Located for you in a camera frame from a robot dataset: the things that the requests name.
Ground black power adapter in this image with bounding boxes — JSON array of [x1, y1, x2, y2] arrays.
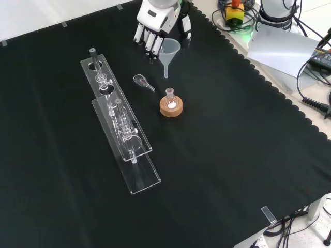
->
[[308, 46, 331, 69]]

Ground small round-bottom glass flask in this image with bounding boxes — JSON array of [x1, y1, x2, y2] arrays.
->
[[165, 87, 180, 110]]

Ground pale board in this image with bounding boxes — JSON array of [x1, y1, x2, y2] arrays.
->
[[246, 24, 322, 79]]

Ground black cable bundle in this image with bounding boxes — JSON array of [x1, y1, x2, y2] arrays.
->
[[263, 204, 315, 248]]

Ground black cable with ribbed plug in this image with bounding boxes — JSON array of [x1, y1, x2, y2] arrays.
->
[[296, 55, 331, 115]]

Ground clear glass weighing funnel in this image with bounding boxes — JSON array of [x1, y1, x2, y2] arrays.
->
[[133, 74, 157, 93]]

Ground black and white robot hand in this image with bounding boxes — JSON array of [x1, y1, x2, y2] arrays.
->
[[133, 0, 193, 61]]

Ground translucent plastic funnel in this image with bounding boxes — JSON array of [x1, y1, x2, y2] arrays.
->
[[158, 38, 182, 79]]

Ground black cloth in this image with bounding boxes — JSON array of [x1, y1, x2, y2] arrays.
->
[[0, 0, 331, 248]]

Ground clear acrylic funnel stand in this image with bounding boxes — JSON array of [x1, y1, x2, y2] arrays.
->
[[80, 48, 162, 195]]

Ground yellow stop button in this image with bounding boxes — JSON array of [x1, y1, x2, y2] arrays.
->
[[225, 0, 245, 27]]

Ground cork ring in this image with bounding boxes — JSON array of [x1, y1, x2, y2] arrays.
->
[[159, 96, 185, 118]]

